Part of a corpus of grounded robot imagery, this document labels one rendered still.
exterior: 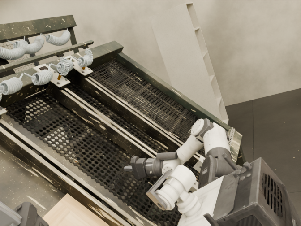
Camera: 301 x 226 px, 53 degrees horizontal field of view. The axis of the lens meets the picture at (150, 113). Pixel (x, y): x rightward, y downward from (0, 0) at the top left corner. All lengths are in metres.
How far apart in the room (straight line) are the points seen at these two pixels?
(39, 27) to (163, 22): 2.49
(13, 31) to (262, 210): 1.93
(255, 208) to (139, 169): 0.86
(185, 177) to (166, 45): 3.87
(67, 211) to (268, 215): 0.82
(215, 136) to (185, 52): 3.48
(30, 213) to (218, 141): 0.71
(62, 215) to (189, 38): 3.63
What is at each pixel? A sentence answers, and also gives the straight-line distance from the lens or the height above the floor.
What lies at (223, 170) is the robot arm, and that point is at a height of 1.34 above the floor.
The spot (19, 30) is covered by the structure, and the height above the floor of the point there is 2.14.
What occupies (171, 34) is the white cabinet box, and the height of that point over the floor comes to 1.70.
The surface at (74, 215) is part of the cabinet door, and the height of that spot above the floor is 1.27.
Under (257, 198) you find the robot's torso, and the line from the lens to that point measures 0.71.
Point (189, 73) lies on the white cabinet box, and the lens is 4.60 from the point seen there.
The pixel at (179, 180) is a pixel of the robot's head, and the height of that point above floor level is 1.44.
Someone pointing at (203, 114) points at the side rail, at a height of 1.09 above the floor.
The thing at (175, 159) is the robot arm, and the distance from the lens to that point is 1.42.
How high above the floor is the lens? 1.82
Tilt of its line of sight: 14 degrees down
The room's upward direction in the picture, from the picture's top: 20 degrees counter-clockwise
